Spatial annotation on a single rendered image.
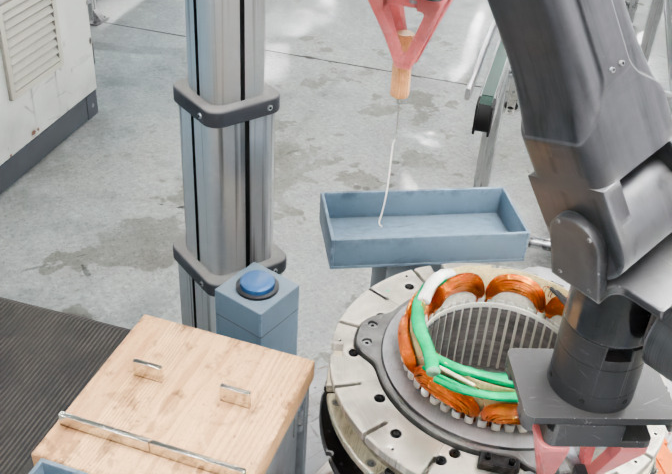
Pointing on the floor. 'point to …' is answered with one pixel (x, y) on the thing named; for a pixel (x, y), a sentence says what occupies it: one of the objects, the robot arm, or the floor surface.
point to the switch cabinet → (42, 65)
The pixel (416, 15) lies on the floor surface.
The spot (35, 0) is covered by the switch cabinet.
